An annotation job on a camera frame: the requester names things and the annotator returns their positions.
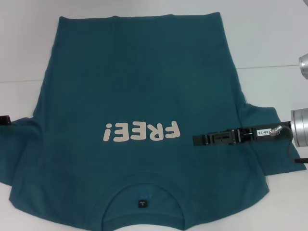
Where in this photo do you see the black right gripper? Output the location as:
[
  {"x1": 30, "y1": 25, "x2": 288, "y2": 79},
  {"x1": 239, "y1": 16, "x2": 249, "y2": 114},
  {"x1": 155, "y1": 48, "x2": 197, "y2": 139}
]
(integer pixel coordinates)
[{"x1": 192, "y1": 120, "x2": 293, "y2": 147}]

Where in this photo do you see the teal blue FREE! t-shirt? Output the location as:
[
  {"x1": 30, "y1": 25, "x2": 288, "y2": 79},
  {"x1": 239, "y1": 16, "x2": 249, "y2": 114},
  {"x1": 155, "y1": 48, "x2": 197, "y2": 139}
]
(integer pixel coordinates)
[{"x1": 0, "y1": 13, "x2": 308, "y2": 231}]

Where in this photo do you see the right gripper cable with plug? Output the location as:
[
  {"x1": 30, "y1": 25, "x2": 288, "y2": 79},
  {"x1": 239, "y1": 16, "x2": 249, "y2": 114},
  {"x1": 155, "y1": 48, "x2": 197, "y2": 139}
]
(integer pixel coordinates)
[{"x1": 269, "y1": 124, "x2": 308, "y2": 165}]

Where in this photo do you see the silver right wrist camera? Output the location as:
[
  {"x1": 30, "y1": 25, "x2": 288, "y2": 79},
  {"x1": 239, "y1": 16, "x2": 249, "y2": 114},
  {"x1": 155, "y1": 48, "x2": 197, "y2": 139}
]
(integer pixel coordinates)
[{"x1": 298, "y1": 53, "x2": 308, "y2": 80}]

